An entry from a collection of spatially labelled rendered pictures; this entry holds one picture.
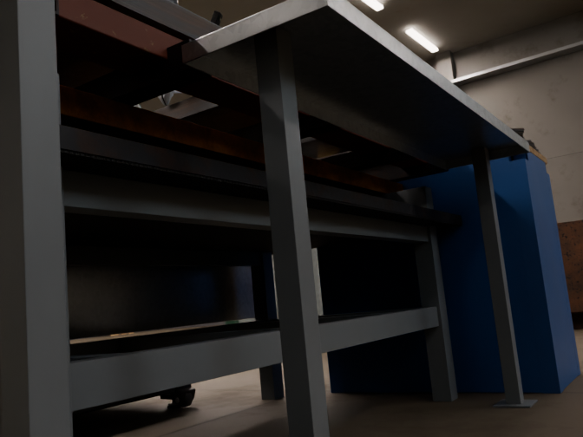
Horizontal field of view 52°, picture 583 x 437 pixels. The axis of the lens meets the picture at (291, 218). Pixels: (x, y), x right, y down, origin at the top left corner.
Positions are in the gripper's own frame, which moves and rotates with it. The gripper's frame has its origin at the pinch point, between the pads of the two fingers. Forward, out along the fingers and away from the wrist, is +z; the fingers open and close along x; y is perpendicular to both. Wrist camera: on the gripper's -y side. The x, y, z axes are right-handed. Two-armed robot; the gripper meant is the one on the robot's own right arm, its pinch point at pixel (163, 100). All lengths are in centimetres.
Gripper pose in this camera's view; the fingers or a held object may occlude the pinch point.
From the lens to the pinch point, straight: 156.5
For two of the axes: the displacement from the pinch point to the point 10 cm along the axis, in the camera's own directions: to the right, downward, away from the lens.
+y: 5.5, 0.7, 8.3
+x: -8.3, 1.5, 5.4
